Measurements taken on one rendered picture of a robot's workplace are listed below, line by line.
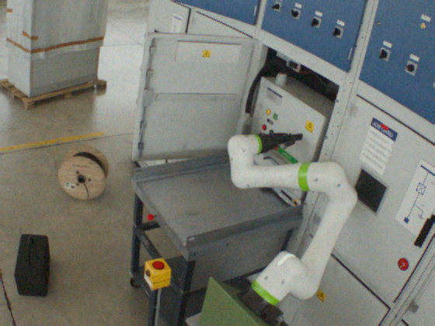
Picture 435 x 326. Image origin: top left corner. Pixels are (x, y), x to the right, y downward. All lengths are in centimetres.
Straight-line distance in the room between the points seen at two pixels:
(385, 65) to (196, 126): 120
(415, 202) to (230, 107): 125
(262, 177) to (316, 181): 26
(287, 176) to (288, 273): 42
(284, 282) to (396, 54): 98
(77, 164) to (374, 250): 228
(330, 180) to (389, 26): 68
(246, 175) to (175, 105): 69
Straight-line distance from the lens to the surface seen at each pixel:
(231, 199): 227
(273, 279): 156
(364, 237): 200
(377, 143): 185
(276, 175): 180
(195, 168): 245
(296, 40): 214
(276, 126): 231
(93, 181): 342
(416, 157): 175
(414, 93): 172
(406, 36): 174
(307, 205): 223
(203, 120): 249
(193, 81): 236
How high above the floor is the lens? 212
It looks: 30 degrees down
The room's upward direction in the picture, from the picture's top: 11 degrees clockwise
